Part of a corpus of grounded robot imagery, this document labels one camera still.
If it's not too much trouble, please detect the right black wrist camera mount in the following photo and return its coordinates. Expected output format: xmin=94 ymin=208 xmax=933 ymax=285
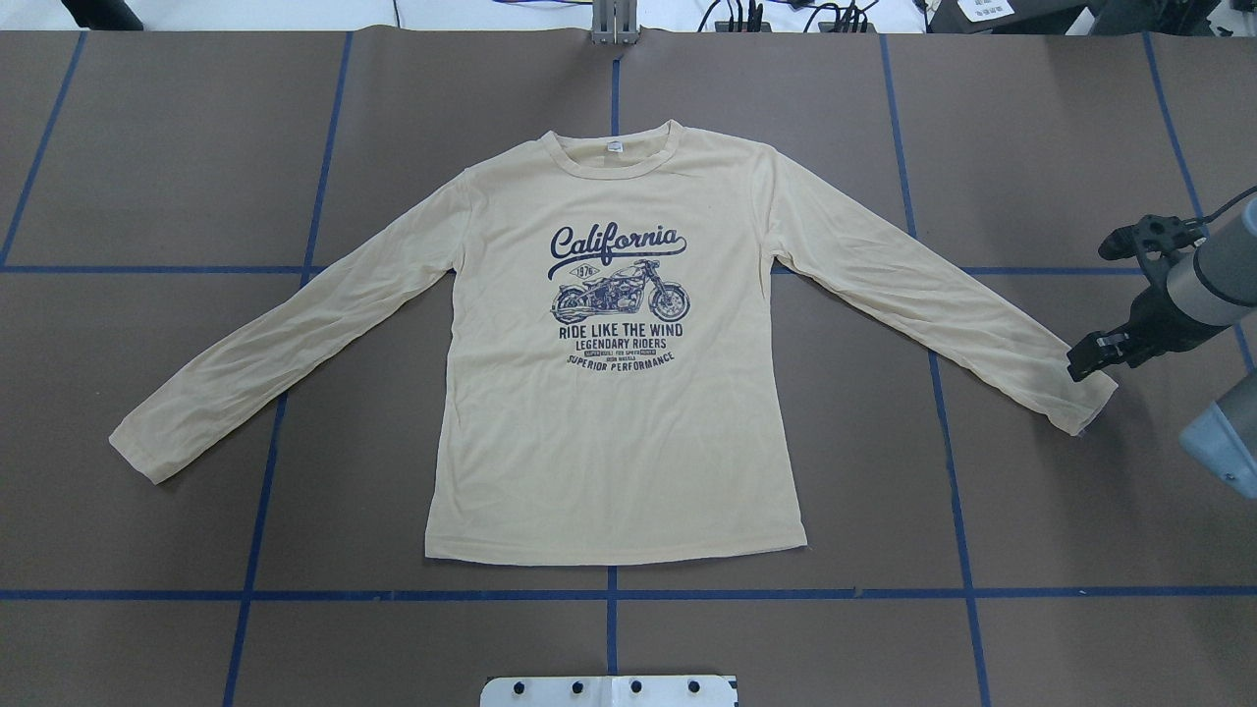
xmin=1097 ymin=214 xmax=1208 ymax=291

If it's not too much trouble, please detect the cream long-sleeve printed shirt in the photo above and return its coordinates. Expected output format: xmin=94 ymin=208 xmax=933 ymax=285
xmin=109 ymin=122 xmax=1117 ymax=567

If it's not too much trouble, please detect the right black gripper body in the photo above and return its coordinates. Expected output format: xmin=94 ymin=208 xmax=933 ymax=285
xmin=1112 ymin=265 xmax=1223 ymax=367

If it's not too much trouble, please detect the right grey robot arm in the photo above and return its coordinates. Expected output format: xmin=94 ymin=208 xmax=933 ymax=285
xmin=1067 ymin=190 xmax=1256 ymax=499

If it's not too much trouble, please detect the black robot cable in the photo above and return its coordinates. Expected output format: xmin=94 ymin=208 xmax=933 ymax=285
xmin=1203 ymin=185 xmax=1257 ymax=225

